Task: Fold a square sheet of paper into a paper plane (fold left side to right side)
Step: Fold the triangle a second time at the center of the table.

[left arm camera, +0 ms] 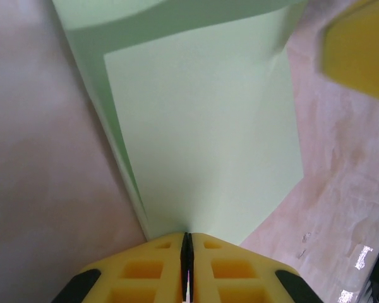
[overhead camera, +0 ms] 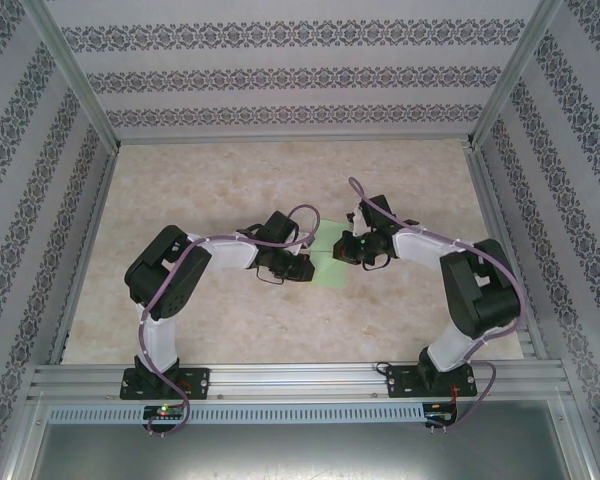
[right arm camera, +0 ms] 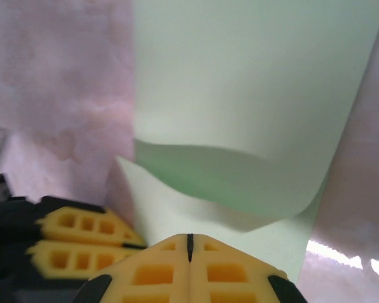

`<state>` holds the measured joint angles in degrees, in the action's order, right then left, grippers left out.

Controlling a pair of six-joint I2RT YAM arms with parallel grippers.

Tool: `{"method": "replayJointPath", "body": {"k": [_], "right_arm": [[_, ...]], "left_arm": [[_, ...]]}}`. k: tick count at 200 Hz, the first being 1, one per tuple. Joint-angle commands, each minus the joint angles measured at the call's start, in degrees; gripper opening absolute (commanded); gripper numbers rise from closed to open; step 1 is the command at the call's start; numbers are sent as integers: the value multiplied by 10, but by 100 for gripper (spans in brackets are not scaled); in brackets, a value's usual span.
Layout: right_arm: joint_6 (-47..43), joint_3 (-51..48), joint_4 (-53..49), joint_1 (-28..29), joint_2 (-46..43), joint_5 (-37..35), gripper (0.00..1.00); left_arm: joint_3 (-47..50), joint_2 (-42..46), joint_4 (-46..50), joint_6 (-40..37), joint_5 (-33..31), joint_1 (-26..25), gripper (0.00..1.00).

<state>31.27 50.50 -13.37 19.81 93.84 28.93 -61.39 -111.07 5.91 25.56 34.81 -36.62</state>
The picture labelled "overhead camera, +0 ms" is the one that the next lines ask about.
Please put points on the green paper sheet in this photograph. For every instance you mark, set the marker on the green paper sheet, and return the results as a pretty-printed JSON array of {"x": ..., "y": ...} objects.
[{"x": 330, "y": 275}]

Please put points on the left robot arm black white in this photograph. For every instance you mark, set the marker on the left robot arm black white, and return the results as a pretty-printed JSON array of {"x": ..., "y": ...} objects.
[{"x": 165, "y": 270}]

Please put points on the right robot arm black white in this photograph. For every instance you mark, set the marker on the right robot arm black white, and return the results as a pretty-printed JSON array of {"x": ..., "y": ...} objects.
[{"x": 485, "y": 290}]

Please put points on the grey metal sheet panel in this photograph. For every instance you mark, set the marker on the grey metal sheet panel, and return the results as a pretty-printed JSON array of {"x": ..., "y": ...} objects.
[{"x": 300, "y": 450}]

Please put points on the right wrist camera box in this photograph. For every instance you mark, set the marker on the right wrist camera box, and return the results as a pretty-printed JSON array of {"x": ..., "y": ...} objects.
[{"x": 356, "y": 220}]

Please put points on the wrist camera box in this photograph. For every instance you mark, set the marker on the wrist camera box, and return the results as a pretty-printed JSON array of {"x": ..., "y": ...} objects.
[
  {"x": 304, "y": 244},
  {"x": 356, "y": 220}
]

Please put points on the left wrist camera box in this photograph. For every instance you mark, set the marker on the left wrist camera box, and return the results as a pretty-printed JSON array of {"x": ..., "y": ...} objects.
[{"x": 304, "y": 244}]

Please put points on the aluminium mounting rail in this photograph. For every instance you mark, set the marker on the aluminium mounting rail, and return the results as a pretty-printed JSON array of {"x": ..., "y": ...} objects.
[{"x": 300, "y": 380}]

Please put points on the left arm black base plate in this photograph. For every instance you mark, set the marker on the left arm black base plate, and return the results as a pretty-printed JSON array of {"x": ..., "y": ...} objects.
[{"x": 200, "y": 382}]

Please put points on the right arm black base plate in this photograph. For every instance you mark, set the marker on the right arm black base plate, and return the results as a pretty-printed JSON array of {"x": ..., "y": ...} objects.
[{"x": 400, "y": 382}]

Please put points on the aluminium frame post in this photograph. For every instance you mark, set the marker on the aluminium frame post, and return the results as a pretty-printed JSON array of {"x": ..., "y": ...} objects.
[
  {"x": 515, "y": 75},
  {"x": 75, "y": 75}
]

